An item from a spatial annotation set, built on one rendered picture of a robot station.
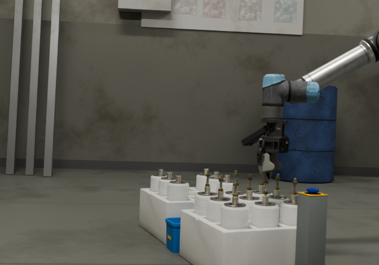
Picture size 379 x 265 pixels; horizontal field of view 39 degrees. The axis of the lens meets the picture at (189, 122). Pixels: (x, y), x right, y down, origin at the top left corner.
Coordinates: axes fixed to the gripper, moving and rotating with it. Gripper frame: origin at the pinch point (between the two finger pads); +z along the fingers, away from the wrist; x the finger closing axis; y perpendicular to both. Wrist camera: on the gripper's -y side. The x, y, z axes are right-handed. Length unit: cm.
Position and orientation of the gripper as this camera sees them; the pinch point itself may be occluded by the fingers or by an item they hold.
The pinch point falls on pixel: (264, 175)
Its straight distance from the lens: 192.9
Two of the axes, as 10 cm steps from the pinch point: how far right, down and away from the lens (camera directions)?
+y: 7.7, 0.5, -6.3
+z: -0.4, 10.0, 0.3
